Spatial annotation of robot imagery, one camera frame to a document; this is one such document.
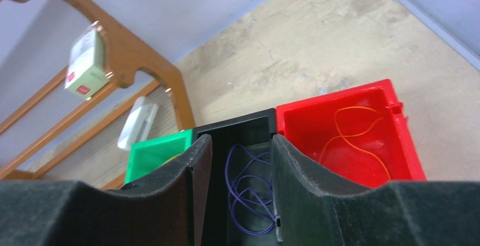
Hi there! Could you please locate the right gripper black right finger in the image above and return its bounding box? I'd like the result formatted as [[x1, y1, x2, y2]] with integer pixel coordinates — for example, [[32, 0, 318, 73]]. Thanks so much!
[[272, 135, 479, 245]]

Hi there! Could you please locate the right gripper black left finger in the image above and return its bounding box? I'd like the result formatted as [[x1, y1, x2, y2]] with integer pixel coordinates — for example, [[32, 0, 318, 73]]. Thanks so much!
[[1, 135, 212, 245]]

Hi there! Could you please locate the green plastic bin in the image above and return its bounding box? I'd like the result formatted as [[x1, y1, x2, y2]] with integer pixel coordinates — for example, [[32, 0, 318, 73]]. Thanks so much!
[[124, 129, 192, 184]]

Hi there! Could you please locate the black plastic bin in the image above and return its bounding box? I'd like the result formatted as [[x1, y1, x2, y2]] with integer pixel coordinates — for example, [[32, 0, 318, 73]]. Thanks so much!
[[192, 108, 277, 245]]

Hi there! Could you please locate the purple cable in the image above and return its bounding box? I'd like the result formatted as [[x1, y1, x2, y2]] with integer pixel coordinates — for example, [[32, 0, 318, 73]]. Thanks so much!
[[224, 144, 277, 235]]

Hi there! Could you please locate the orange cable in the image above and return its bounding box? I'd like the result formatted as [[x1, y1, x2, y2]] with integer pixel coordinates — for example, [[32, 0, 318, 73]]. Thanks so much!
[[318, 105, 392, 182]]

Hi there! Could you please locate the red plastic bin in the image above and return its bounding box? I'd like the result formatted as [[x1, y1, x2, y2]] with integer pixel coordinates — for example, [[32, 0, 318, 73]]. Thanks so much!
[[276, 79, 426, 188]]

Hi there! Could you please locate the white stapler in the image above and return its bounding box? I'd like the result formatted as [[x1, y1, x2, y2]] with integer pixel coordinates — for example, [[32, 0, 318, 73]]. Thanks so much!
[[117, 96, 158, 151]]

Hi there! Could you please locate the wooden shelf rack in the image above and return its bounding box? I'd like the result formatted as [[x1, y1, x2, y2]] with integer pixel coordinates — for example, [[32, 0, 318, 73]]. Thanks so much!
[[1, 0, 195, 180]]

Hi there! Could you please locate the white cardboard box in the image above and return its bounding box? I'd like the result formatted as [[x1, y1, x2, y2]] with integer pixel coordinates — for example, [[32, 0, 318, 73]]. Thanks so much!
[[64, 24, 108, 101]]

